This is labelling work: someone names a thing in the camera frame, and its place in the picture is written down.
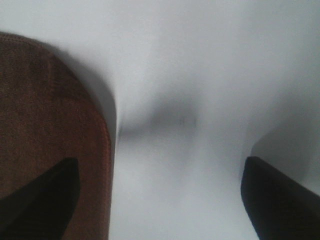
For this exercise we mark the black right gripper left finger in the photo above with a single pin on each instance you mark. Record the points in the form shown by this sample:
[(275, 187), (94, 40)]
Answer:
[(43, 208)]

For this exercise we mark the brown towel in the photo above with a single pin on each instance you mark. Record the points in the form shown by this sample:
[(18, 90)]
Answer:
[(46, 115)]

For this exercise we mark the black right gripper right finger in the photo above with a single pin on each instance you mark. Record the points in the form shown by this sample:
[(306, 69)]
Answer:
[(278, 207)]

